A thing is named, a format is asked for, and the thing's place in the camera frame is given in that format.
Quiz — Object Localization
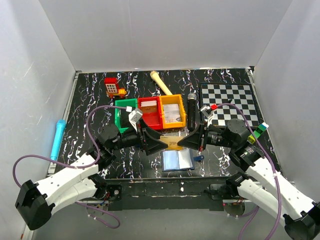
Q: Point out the orange cards in red bin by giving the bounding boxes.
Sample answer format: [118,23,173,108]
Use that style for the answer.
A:
[140,100,158,114]

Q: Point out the gold VIP credit card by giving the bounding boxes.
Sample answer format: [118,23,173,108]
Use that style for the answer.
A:
[160,135,184,151]

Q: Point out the light blue toy microphone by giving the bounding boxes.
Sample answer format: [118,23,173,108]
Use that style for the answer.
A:
[50,119,67,161]

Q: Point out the green plastic bin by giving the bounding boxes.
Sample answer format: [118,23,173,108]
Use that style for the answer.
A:
[114,98,138,134]

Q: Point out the red plastic bin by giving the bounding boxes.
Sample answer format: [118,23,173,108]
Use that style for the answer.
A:
[137,96,164,131]

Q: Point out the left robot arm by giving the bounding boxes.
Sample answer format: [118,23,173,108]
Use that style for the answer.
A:
[15,120,168,231]

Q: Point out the beige wooden microphone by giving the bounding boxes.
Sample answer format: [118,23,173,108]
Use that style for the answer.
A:
[150,70,172,96]

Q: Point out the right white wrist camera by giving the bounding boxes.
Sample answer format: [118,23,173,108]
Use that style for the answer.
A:
[200,104,218,127]

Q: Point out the purple cable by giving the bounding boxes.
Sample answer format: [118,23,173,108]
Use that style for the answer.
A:
[211,102,283,240]
[12,105,132,230]

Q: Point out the black white chessboard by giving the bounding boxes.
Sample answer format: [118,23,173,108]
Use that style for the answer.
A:
[199,83,260,127]

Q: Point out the yellow plastic bin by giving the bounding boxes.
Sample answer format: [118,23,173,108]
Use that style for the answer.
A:
[159,94,186,129]

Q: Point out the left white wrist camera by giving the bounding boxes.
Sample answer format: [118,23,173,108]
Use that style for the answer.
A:
[125,106,143,132]

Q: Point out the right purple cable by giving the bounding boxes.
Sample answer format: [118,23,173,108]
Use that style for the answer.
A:
[211,102,283,240]

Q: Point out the black microphone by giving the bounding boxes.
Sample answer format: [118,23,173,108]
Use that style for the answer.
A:
[187,92,197,132]

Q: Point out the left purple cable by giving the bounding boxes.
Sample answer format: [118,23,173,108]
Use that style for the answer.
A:
[12,105,132,230]

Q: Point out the yellow green brick stack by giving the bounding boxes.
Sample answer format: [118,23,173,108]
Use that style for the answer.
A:
[247,122,269,144]

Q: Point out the navy blue card holder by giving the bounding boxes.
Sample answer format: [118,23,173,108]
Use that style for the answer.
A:
[161,148,205,172]

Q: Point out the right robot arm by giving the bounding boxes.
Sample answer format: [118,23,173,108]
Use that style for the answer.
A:
[177,118,320,240]

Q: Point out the white cards in yellow bin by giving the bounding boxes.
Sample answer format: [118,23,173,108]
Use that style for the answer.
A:
[163,103,181,124]

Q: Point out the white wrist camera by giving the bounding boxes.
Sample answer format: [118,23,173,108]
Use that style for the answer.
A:
[200,104,218,127]
[125,106,143,132]

